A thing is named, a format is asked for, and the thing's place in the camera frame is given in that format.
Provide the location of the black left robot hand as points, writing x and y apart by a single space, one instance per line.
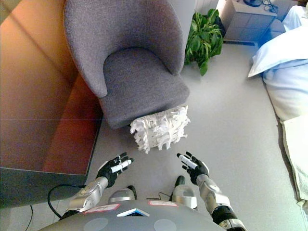
109 172

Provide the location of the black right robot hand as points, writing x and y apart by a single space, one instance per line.
198 168

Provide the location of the white fringed pillow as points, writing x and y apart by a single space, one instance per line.
161 128

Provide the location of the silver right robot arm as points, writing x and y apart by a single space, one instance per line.
214 197

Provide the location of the light blue bed pillow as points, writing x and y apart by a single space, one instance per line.
281 53

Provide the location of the grey robot torso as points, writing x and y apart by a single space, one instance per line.
130 221

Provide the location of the brown wooden cabinet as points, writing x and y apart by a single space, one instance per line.
36 108

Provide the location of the cream blanket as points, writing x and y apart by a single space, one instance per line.
298 156

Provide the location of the grey fabric armchair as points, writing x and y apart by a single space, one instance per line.
134 72

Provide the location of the green potted plant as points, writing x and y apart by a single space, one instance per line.
204 41

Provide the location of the white nightstand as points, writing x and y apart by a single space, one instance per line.
247 21

